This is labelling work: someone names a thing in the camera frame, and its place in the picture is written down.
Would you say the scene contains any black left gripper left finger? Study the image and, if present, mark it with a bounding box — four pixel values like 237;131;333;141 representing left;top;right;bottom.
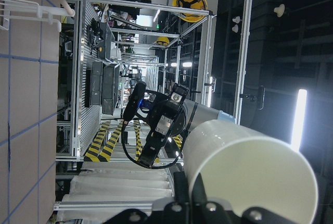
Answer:
173;171;189;204

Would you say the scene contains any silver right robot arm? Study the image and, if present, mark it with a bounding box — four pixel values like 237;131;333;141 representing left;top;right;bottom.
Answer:
130;82;235;169

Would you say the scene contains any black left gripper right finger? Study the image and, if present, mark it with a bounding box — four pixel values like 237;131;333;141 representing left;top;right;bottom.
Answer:
191;173;207;205

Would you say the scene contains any white light bar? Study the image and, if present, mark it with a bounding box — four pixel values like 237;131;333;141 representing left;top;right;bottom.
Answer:
290;89;308;151

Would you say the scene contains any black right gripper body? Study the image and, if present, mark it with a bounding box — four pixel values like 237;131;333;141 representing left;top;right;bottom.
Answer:
137;83;189;168

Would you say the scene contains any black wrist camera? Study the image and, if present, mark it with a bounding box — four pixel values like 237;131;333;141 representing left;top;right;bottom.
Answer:
123;81;146;122

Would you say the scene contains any yellow hard hat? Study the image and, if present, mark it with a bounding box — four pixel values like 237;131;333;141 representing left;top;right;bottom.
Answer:
154;36;170;46
172;0;208;23

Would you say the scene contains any aluminium frame cage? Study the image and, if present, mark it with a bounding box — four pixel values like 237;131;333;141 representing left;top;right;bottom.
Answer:
53;0;274;211

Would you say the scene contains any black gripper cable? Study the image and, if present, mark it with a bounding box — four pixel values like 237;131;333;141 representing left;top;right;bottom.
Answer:
121;119;184;170

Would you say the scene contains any white rack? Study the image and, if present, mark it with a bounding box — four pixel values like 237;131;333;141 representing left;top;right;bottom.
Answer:
1;0;75;32

